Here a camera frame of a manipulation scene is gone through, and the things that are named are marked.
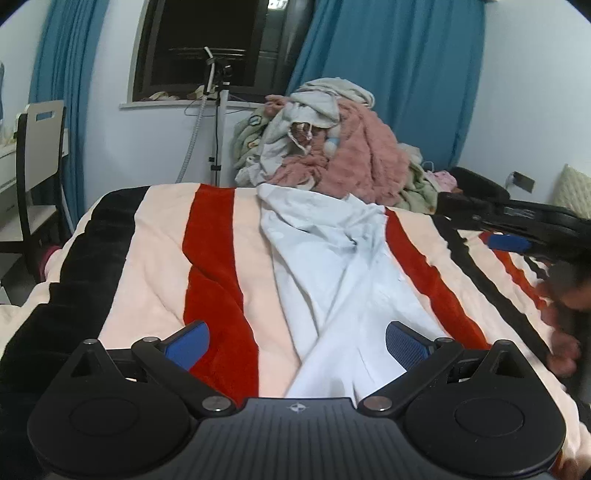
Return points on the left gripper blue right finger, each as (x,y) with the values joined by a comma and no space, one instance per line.
(425,362)

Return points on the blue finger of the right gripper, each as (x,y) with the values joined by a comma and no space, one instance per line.
(509,243)

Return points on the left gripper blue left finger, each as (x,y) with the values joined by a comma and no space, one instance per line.
(167,362)

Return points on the white t-shirt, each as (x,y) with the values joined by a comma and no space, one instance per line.
(340,288)

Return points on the person's right hand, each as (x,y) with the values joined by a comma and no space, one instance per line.
(567,288)

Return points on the black sofa chair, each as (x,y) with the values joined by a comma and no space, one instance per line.
(475,185)

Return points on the small pink garment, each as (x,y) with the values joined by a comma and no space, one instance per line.
(442,181)

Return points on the light green blanket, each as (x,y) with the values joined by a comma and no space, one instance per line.
(419,194)

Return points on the striped red black cream blanket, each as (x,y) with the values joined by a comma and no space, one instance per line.
(147,261)

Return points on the pink fluffy blanket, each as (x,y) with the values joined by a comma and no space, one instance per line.
(368,162)

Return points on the blue curtain right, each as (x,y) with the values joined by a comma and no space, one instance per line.
(420,59)

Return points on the blue curtain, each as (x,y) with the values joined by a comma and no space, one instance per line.
(420,59)
(62,71)

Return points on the beige grey garment on pile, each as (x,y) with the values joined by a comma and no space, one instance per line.
(285,126)

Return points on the grey black chair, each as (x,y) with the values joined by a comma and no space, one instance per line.
(38,151)

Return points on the blue curtain left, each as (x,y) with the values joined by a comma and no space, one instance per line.
(62,71)

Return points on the dark window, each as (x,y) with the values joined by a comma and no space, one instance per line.
(258,42)

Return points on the wall socket with plug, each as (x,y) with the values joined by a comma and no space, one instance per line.
(520,181)

